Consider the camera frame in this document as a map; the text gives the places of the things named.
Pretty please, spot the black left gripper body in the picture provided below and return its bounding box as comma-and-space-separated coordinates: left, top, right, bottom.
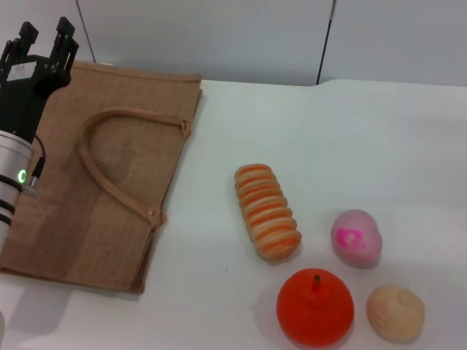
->
0, 54, 71, 141

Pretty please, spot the brown burlap tote bag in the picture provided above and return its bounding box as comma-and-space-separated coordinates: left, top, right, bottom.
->
0, 61, 204, 295

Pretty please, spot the orange striped bread loaf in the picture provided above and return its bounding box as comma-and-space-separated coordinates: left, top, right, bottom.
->
233, 163, 303, 263

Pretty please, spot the tan egg yolk pastry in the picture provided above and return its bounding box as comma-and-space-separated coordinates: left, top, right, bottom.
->
366, 284, 426, 343

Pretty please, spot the pink steamed bun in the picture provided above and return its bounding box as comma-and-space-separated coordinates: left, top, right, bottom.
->
331, 209, 384, 270

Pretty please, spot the red orange persimmon toy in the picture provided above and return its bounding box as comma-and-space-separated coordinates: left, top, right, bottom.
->
276, 268, 355, 347

